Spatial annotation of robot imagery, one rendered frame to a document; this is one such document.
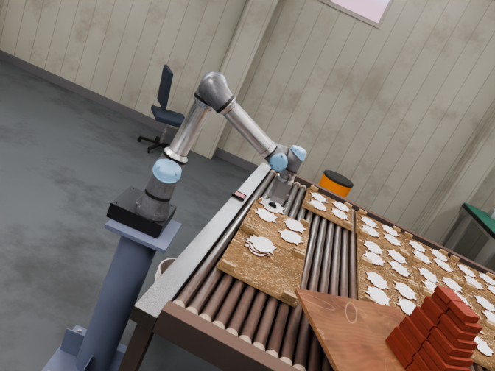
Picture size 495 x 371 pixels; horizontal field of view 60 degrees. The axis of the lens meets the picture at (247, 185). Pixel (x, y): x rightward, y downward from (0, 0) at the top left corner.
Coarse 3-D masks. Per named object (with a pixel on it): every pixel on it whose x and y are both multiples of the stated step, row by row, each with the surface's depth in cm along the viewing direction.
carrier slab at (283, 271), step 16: (240, 240) 196; (224, 256) 177; (240, 256) 183; (256, 256) 189; (272, 256) 195; (288, 256) 201; (240, 272) 171; (256, 272) 177; (272, 272) 182; (288, 272) 187; (256, 288) 169; (272, 288) 171; (288, 288) 176; (288, 304) 168
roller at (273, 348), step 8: (280, 304) 169; (280, 312) 162; (288, 312) 165; (280, 320) 157; (280, 328) 152; (272, 336) 148; (280, 336) 149; (272, 344) 143; (280, 344) 146; (272, 352) 139
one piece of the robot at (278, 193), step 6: (276, 180) 199; (282, 180) 194; (276, 186) 195; (282, 186) 194; (288, 186) 194; (270, 192) 201; (276, 192) 195; (282, 192) 195; (288, 192) 196; (270, 198) 197; (276, 198) 196; (282, 198) 197; (282, 204) 198
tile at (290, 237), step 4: (280, 232) 220; (284, 232) 222; (288, 232) 224; (292, 232) 226; (284, 236) 217; (288, 236) 219; (292, 236) 221; (296, 236) 223; (300, 236) 225; (284, 240) 214; (288, 240) 215; (292, 240) 217; (296, 240) 219; (300, 240) 221; (296, 244) 215
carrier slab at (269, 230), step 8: (256, 208) 237; (248, 216) 223; (256, 216) 227; (280, 216) 240; (288, 216) 245; (256, 224) 219; (264, 224) 223; (272, 224) 227; (280, 224) 231; (256, 232) 210; (264, 232) 214; (272, 232) 218; (296, 232) 230; (304, 232) 235; (272, 240) 209; (280, 240) 213; (304, 240) 225; (288, 248) 209; (304, 248) 216; (304, 256) 208
